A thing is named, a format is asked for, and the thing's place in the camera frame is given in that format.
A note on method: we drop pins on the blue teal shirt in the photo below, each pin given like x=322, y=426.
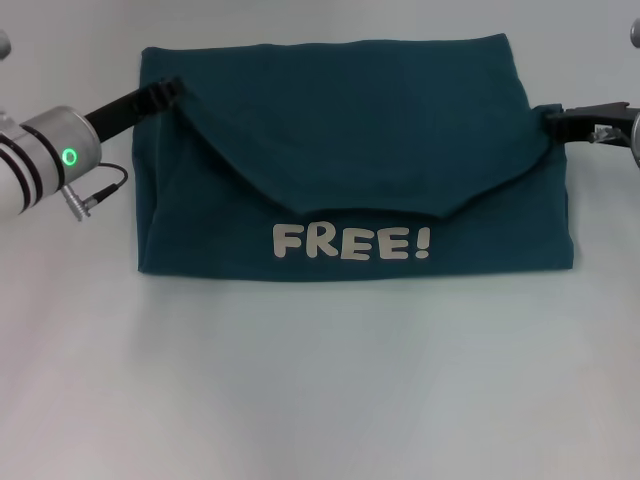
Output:
x=350, y=125

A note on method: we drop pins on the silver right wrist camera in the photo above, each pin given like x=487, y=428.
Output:
x=636, y=32

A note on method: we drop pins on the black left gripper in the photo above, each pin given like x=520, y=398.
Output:
x=120, y=115

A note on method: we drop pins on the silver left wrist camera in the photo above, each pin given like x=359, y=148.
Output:
x=4, y=44

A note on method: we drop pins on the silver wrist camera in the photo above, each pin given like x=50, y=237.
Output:
x=4, y=44
x=636, y=32

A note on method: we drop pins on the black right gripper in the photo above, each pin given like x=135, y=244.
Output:
x=600, y=120

